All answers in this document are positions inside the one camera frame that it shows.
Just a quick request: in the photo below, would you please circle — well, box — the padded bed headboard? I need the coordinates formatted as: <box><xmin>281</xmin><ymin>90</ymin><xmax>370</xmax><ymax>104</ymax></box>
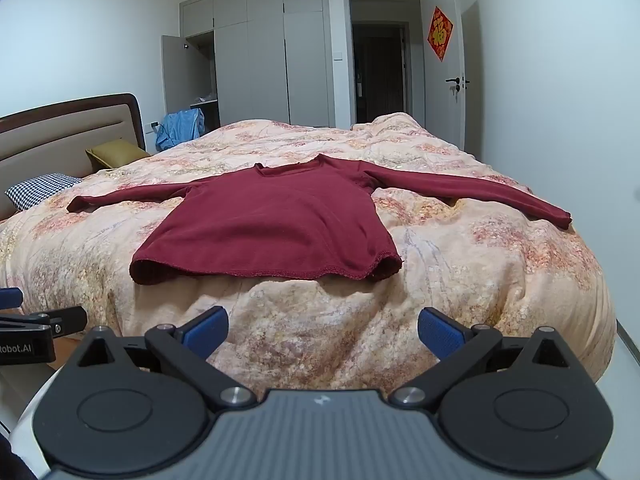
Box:
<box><xmin>0</xmin><ymin>92</ymin><xmax>152</xmax><ymax>222</ymax></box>

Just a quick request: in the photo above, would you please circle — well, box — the grey built-in wardrobe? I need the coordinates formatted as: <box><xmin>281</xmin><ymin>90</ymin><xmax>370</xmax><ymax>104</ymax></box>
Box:
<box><xmin>161</xmin><ymin>0</ymin><xmax>337</xmax><ymax>134</ymax></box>

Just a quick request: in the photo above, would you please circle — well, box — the floral peach blanket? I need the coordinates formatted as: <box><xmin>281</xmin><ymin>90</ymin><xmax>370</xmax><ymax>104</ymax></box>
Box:
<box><xmin>0</xmin><ymin>112</ymin><xmax>617</xmax><ymax>392</ymax></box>

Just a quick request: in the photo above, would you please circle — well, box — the olive green pillow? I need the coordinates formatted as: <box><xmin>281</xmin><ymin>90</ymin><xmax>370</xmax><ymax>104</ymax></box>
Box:
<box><xmin>85</xmin><ymin>140</ymin><xmax>152</xmax><ymax>170</ymax></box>

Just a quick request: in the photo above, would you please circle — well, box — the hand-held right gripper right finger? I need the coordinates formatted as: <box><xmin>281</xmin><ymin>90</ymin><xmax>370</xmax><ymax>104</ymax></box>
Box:
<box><xmin>389</xmin><ymin>307</ymin><xmax>592</xmax><ymax>408</ymax></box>

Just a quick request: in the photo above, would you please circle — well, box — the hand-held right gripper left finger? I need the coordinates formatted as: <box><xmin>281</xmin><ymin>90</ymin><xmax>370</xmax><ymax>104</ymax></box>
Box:
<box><xmin>67</xmin><ymin>306</ymin><xmax>257</xmax><ymax>412</ymax></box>

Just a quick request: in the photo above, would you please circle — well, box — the dark red sweater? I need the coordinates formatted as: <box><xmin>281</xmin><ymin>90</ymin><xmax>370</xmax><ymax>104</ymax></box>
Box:
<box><xmin>66</xmin><ymin>154</ymin><xmax>573</xmax><ymax>286</ymax></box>

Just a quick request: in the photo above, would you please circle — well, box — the blue garment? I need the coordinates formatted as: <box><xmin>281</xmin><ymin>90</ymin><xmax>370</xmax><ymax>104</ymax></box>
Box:
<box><xmin>155</xmin><ymin>108</ymin><xmax>205</xmax><ymax>152</ymax></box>

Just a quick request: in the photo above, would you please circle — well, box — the white room door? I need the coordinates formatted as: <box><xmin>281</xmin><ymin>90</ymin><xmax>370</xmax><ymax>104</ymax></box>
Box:
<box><xmin>420</xmin><ymin>0</ymin><xmax>482</xmax><ymax>160</ymax></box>

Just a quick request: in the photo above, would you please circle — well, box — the dark wooden hallway door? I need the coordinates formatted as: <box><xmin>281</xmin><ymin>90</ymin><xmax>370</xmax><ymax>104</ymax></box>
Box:
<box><xmin>361</xmin><ymin>24</ymin><xmax>406</xmax><ymax>117</ymax></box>

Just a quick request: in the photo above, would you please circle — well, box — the red diamond wall decoration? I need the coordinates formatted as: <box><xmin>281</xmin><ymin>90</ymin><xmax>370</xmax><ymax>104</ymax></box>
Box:
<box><xmin>426</xmin><ymin>6</ymin><xmax>454</xmax><ymax>62</ymax></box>

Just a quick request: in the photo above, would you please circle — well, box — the houndstooth pillow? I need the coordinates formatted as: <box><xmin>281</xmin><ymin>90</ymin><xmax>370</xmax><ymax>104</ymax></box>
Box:
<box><xmin>5</xmin><ymin>173</ymin><xmax>84</xmax><ymax>213</ymax></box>

